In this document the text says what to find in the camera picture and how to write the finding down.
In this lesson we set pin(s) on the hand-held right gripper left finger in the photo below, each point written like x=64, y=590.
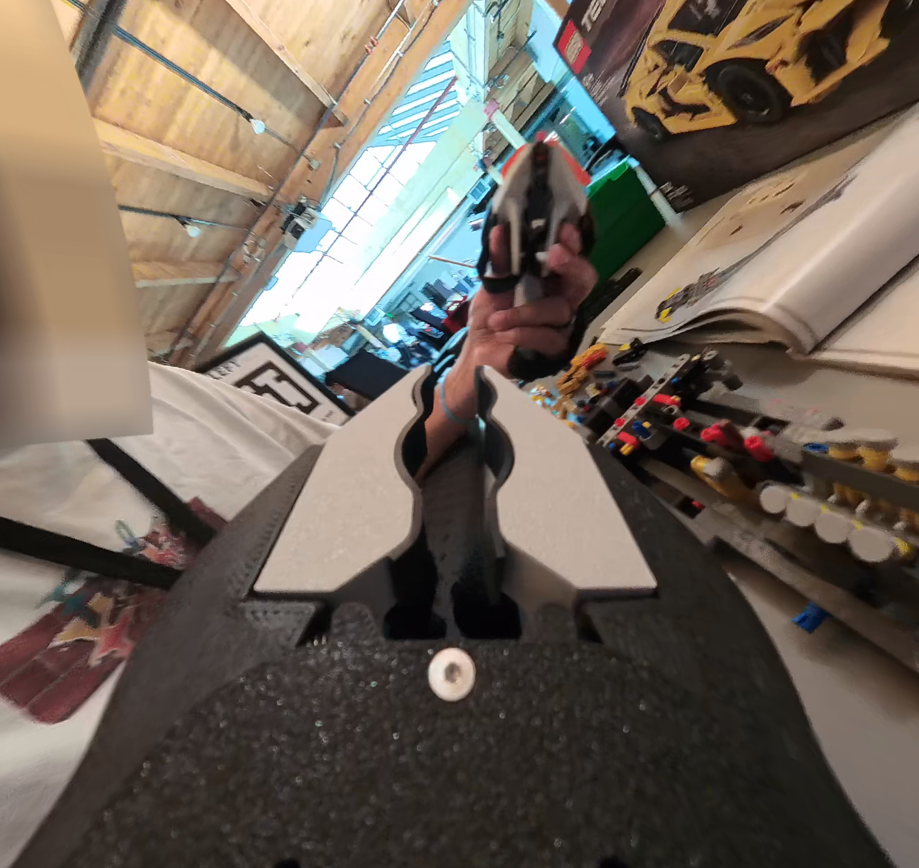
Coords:
x=337, y=516

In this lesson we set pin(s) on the white ceiling mounted device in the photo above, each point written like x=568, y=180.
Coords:
x=301, y=218

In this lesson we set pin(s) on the black and yellow lego block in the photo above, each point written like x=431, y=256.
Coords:
x=628, y=355

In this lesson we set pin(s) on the white printed t-shirt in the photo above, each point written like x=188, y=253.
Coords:
x=237, y=437

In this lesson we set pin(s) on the black lego beams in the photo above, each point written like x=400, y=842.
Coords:
x=610, y=294

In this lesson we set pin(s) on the pile of yellow lego pieces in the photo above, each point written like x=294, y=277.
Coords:
x=585, y=362

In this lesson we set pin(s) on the lego set box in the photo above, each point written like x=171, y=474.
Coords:
x=718, y=21

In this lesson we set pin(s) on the grey black lego chassis assembly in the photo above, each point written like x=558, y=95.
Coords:
x=790, y=452

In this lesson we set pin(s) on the green plastic bin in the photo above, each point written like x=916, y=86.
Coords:
x=624, y=222

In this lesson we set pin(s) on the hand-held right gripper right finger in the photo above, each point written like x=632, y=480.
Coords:
x=574, y=516

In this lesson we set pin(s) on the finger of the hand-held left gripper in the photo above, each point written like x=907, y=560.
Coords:
x=513, y=197
x=571, y=190

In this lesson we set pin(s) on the blue wristband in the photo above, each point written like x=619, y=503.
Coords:
x=452, y=414

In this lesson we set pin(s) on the white instruction booklet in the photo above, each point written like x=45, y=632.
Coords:
x=825, y=272

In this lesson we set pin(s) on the black perforated armrest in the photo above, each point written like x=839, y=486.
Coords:
x=452, y=523

